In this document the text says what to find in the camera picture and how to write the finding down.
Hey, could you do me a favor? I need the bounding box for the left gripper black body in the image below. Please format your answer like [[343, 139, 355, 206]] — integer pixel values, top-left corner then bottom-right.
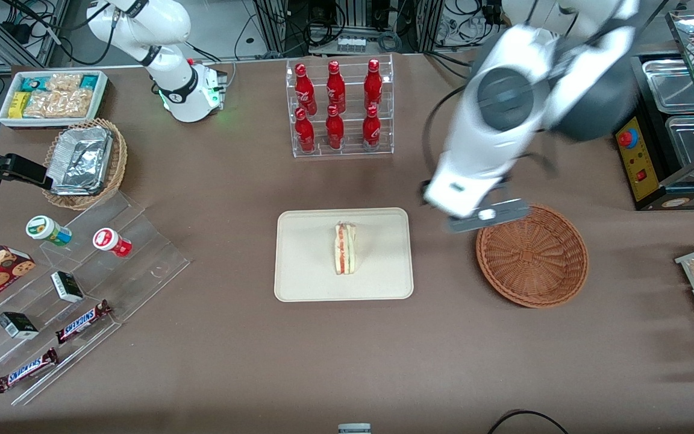
[[420, 180, 452, 222]]

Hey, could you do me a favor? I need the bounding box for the plastic-wrapped triangle sandwich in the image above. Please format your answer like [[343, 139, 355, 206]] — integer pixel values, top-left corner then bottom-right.
[[334, 222, 358, 275]]

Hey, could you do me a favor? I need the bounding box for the tan wicker basket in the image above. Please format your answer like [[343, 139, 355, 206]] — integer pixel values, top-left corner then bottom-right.
[[43, 118, 128, 211]]

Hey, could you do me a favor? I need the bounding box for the round brown wicker basket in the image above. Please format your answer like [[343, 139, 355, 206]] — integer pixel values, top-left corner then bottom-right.
[[475, 204, 589, 309]]

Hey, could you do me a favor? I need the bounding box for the beige plastic serving tray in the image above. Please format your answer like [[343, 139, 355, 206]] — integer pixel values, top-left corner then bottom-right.
[[274, 208, 414, 302]]

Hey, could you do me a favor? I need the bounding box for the white rectangular snack bin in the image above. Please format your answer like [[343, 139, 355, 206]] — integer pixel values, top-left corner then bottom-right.
[[0, 69, 110, 130]]

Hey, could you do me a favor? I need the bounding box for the stack of foil containers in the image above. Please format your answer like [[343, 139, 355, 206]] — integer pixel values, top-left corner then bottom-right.
[[46, 127, 113, 197]]

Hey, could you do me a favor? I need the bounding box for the green-lidded snack cup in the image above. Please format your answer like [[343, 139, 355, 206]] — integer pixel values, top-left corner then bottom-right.
[[26, 215, 73, 247]]

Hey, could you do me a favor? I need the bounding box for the yellow snack packet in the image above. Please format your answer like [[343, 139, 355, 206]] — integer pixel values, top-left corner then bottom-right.
[[8, 92, 32, 119]]

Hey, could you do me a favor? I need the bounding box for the large clear snack bag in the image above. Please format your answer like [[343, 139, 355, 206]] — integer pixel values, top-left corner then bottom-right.
[[24, 89, 93, 119]]

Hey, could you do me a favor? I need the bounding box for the red cola bottle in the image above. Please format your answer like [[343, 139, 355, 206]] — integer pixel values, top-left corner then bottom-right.
[[295, 63, 317, 116], [364, 58, 383, 111], [362, 105, 382, 149], [326, 60, 347, 114], [295, 108, 316, 153], [325, 105, 345, 150]]

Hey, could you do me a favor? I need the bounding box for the clear acrylic bottle rack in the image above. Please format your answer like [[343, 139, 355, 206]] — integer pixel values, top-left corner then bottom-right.
[[286, 54, 395, 159]]

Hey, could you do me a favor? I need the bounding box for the small clear snack bag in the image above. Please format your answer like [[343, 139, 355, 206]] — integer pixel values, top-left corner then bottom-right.
[[46, 73, 83, 92]]

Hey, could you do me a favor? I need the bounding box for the red-lidded snack cup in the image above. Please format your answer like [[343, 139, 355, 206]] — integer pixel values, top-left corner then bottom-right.
[[93, 228, 133, 259]]

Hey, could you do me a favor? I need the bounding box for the small black box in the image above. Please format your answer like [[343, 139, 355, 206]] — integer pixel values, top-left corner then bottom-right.
[[51, 271, 85, 303], [0, 312, 40, 340]]

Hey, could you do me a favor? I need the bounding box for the clear acrylic stepped shelf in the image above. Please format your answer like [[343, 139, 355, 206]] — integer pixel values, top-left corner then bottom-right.
[[0, 190, 192, 406]]

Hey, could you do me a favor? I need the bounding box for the Snickers chocolate bar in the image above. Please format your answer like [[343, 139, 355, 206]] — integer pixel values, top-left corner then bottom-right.
[[55, 300, 113, 345], [0, 348, 60, 394]]

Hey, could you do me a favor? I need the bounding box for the black glass food warmer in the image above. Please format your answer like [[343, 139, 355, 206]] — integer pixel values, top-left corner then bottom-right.
[[615, 9, 694, 212]]

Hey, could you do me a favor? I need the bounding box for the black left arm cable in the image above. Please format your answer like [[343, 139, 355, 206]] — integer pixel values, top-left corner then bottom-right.
[[422, 86, 468, 181]]

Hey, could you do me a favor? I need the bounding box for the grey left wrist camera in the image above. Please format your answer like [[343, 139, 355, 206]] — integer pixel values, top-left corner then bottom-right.
[[447, 199, 530, 234]]

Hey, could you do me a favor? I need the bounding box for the coiled black cable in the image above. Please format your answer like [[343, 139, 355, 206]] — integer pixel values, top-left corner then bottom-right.
[[377, 30, 405, 53]]

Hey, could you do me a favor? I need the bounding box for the black right arm base cable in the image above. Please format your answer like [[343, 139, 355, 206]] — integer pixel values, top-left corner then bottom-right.
[[184, 41, 237, 97]]

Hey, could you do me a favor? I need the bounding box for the black table cable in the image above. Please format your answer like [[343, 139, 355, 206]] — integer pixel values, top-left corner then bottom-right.
[[487, 409, 571, 434]]

